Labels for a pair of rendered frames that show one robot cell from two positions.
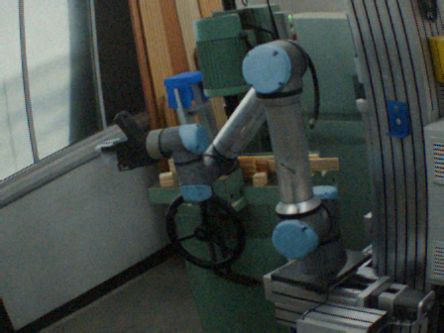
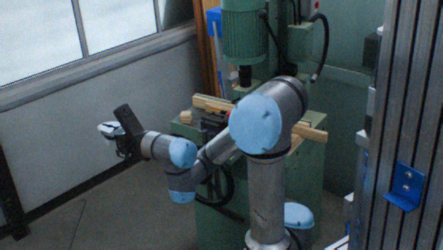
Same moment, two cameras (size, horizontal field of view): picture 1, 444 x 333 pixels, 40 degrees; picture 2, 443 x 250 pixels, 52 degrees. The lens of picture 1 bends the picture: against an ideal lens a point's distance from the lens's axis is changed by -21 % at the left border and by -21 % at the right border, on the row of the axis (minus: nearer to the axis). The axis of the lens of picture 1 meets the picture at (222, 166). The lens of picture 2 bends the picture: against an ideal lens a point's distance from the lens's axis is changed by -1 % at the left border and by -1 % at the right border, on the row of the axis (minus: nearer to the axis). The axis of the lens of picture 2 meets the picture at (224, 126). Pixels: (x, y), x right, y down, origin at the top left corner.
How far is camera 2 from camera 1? 88 cm
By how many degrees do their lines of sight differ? 15
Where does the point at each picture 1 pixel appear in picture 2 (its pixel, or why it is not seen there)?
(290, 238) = not seen: outside the picture
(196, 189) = (180, 195)
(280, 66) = (268, 132)
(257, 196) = not seen: hidden behind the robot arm
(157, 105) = (203, 21)
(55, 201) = (103, 91)
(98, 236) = (142, 115)
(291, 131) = (269, 187)
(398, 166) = (392, 225)
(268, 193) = not seen: hidden behind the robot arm
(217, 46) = (238, 18)
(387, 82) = (405, 142)
